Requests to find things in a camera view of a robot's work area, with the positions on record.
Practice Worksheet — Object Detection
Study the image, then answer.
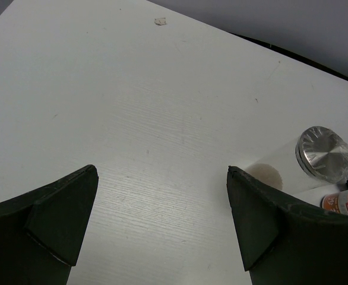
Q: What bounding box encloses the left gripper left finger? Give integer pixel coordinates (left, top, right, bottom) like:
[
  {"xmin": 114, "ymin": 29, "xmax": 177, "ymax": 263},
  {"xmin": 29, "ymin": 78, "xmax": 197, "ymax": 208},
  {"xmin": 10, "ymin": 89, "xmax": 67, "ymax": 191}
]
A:
[{"xmin": 0, "ymin": 164, "xmax": 99, "ymax": 284}]

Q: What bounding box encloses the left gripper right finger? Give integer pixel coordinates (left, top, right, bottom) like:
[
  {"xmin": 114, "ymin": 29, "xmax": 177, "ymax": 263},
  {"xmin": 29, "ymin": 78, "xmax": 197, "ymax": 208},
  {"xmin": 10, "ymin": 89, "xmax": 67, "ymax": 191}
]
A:
[{"xmin": 227, "ymin": 166, "xmax": 348, "ymax": 284}]

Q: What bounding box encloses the red-lid dark sauce jar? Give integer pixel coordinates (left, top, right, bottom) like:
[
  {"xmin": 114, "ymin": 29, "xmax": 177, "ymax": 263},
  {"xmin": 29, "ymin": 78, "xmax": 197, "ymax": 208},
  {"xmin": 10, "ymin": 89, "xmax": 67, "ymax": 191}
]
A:
[{"xmin": 321, "ymin": 190, "xmax": 348, "ymax": 216}]

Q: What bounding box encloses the clear silver-lid spice jar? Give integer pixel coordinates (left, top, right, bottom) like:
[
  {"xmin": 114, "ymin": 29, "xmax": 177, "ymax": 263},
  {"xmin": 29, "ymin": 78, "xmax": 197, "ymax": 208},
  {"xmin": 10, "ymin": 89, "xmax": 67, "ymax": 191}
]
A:
[{"xmin": 245, "ymin": 126, "xmax": 348, "ymax": 194}]

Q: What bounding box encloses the small paper scrap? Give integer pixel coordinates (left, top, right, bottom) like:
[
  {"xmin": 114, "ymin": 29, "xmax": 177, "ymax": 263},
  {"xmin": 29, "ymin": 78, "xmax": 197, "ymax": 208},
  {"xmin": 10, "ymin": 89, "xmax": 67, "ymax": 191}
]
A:
[{"xmin": 154, "ymin": 17, "xmax": 167, "ymax": 26}]

